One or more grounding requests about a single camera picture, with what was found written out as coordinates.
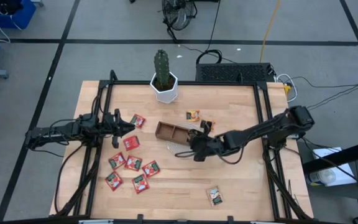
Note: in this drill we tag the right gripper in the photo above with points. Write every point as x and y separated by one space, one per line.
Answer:
210 146

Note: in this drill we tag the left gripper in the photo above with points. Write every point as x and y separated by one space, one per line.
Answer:
109 126

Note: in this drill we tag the vanilla cinnamon tea packet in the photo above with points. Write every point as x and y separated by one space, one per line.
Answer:
215 196
192 133

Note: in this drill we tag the wooden three-compartment tray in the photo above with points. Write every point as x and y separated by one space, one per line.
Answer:
171 132

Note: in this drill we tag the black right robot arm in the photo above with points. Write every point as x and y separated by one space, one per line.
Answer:
259 130

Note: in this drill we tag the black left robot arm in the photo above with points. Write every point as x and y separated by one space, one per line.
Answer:
64 129

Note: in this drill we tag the red tea packet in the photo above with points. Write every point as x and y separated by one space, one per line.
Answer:
131 143
114 180
138 121
140 183
117 160
151 169
133 163

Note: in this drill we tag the white hexagonal plant pot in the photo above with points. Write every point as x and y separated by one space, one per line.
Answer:
165 95

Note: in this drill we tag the black mesh computer case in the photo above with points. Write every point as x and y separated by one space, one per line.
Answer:
235 73

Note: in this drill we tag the green cactus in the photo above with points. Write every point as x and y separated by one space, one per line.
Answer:
162 67

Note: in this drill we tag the yellow plug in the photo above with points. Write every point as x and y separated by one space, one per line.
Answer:
287 90

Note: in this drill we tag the black floor fan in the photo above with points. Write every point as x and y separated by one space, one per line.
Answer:
179 14

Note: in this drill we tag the white tape roll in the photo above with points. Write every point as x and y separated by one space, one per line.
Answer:
323 177

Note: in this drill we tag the black side cart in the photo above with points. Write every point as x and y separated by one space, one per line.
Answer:
346 152

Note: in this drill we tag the white cardboard box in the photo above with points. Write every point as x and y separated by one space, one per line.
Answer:
343 177

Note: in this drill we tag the blue storage bin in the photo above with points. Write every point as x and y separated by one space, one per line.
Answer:
20 18

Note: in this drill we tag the black item in bin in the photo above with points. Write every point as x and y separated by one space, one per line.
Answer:
9 5

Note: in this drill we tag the black aluminium table frame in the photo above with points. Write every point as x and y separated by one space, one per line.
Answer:
213 83

